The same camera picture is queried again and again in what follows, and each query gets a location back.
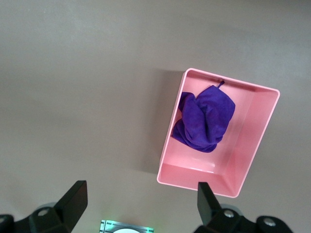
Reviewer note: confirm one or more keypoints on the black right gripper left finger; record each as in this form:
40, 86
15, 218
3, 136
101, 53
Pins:
70, 206

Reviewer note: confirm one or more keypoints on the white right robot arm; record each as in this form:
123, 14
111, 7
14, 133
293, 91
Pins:
127, 230

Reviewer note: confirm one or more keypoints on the pink plastic bin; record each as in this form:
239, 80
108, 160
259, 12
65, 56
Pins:
245, 136

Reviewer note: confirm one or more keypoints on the purple microfibre cloth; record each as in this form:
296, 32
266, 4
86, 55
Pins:
206, 121

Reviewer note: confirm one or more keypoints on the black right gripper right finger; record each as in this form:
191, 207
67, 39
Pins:
209, 208

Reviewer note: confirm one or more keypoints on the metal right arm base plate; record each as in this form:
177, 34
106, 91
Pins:
105, 225

